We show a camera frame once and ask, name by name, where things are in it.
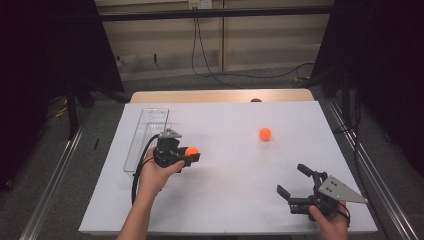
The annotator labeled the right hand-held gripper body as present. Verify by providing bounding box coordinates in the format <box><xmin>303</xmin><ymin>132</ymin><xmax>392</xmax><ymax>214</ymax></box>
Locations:
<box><xmin>288</xmin><ymin>170</ymin><xmax>369</xmax><ymax>222</ymax></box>

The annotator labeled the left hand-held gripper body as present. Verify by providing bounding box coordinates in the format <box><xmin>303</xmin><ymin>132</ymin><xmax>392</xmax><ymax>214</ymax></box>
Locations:
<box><xmin>152</xmin><ymin>128</ymin><xmax>189</xmax><ymax>169</ymax></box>

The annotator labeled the clear plastic container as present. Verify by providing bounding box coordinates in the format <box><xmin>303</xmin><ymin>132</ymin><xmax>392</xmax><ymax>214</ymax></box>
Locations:
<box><xmin>123</xmin><ymin>107</ymin><xmax>173</xmax><ymax>174</ymax></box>

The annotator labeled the person's left hand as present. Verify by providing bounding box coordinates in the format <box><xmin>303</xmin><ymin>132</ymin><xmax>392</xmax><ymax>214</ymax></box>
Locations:
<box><xmin>137</xmin><ymin>146</ymin><xmax>186</xmax><ymax>201</ymax></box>

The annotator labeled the person's right hand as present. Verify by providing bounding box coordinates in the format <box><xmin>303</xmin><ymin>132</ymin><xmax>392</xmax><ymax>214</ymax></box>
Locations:
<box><xmin>308</xmin><ymin>200</ymin><xmax>350</xmax><ymax>240</ymax></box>

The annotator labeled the white table sheet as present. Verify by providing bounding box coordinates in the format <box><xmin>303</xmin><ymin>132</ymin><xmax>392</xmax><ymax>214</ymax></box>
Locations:
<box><xmin>78</xmin><ymin>100</ymin><xmax>379</xmax><ymax>234</ymax></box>

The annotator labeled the wooden table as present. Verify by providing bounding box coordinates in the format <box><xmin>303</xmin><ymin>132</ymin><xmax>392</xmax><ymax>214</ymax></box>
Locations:
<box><xmin>129</xmin><ymin>88</ymin><xmax>315</xmax><ymax>104</ymax></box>

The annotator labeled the black metal stand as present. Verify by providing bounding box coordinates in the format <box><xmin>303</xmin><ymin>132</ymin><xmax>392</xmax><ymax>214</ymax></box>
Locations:
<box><xmin>64</xmin><ymin>76</ymin><xmax>131</xmax><ymax>141</ymax></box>

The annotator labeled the black curtain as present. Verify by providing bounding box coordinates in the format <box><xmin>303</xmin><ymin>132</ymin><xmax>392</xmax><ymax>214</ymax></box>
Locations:
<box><xmin>0</xmin><ymin>0</ymin><xmax>125</xmax><ymax>193</ymax></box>
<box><xmin>311</xmin><ymin>0</ymin><xmax>424</xmax><ymax>178</ymax></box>

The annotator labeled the black horizontal bar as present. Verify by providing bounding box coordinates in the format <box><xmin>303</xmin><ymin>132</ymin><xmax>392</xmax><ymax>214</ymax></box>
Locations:
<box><xmin>98</xmin><ymin>5</ymin><xmax>334</xmax><ymax>23</ymax></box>

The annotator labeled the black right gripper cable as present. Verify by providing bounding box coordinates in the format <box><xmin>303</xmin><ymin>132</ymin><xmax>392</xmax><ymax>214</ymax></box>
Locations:
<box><xmin>338</xmin><ymin>200</ymin><xmax>352</xmax><ymax>228</ymax></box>

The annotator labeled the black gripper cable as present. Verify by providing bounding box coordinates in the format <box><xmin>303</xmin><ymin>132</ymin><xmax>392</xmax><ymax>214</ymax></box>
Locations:
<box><xmin>131</xmin><ymin>133</ymin><xmax>162</xmax><ymax>206</ymax></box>
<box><xmin>338</xmin><ymin>200</ymin><xmax>352</xmax><ymax>228</ymax></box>

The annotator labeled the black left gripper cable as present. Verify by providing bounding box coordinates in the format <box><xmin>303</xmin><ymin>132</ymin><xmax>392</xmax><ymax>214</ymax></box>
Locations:
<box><xmin>131</xmin><ymin>133</ymin><xmax>162</xmax><ymax>206</ymax></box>

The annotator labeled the aluminium floor rail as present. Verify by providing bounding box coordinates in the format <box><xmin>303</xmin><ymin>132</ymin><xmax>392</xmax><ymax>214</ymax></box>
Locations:
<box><xmin>18</xmin><ymin>123</ymin><xmax>86</xmax><ymax>240</ymax></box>
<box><xmin>324</xmin><ymin>99</ymin><xmax>419</xmax><ymax>240</ymax></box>

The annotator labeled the black floor cable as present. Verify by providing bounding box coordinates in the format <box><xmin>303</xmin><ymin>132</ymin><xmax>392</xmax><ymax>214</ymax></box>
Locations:
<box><xmin>333</xmin><ymin>91</ymin><xmax>368</xmax><ymax>188</ymax></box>

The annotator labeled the black wall cable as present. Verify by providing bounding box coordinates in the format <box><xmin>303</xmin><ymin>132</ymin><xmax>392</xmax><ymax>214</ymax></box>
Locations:
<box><xmin>190</xmin><ymin>17</ymin><xmax>316</xmax><ymax>80</ymax></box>
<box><xmin>195</xmin><ymin>17</ymin><xmax>243</xmax><ymax>90</ymax></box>

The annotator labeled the white wall socket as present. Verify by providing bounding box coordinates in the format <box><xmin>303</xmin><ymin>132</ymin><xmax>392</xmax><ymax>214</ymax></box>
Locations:
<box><xmin>188</xmin><ymin>0</ymin><xmax>213</xmax><ymax>10</ymax></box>

